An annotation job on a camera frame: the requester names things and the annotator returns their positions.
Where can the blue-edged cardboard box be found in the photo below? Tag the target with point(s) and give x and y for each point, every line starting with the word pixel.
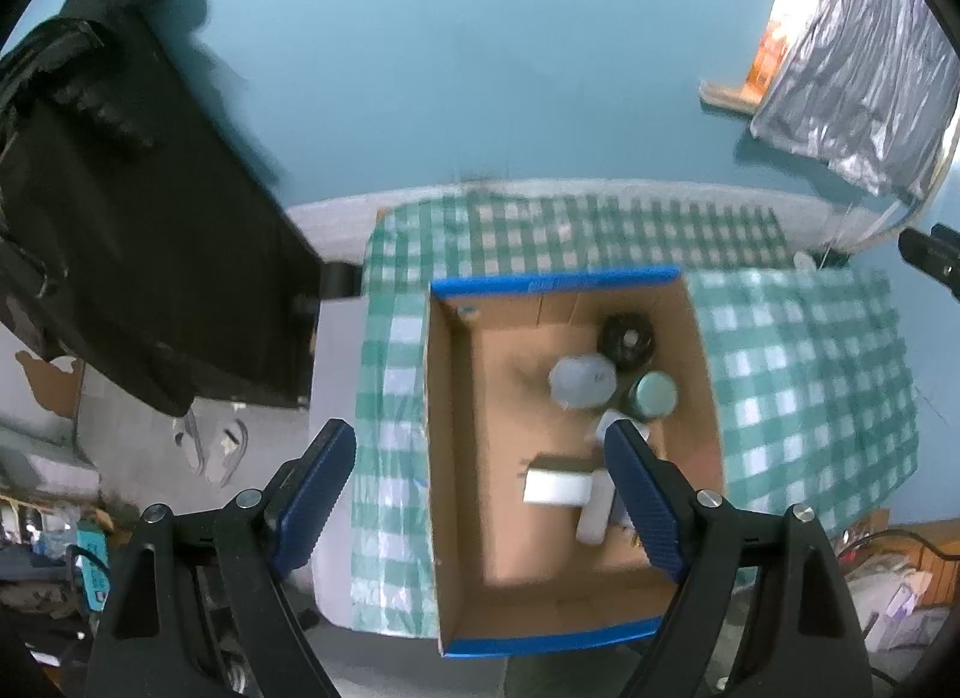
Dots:
pixel 510 576

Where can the left white slipper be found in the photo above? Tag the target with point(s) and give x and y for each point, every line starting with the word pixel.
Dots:
pixel 186 436

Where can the teal small box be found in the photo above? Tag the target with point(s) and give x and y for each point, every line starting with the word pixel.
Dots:
pixel 95 580

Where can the green checkered tablecloth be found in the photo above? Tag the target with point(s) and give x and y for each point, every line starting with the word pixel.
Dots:
pixel 810 372

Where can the black round cooling fan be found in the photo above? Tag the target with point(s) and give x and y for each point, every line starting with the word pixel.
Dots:
pixel 627 340

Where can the black jacket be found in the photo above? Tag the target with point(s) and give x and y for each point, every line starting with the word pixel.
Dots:
pixel 134 238

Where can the white octagonal box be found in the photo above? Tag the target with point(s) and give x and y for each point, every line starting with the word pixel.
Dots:
pixel 583 382

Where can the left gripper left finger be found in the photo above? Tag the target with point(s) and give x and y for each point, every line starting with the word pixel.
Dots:
pixel 182 574

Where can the large white plug charger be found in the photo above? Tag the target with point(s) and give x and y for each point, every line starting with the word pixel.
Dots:
pixel 546 486

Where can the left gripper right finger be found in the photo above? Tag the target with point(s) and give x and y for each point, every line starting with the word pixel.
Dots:
pixel 801 638

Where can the silver foil bag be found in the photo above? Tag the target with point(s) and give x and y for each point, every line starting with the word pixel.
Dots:
pixel 867 87

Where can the green metal tin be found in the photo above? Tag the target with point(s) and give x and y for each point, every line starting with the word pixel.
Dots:
pixel 653 396

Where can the orange cardboard package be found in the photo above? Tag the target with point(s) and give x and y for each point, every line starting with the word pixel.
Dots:
pixel 773 46

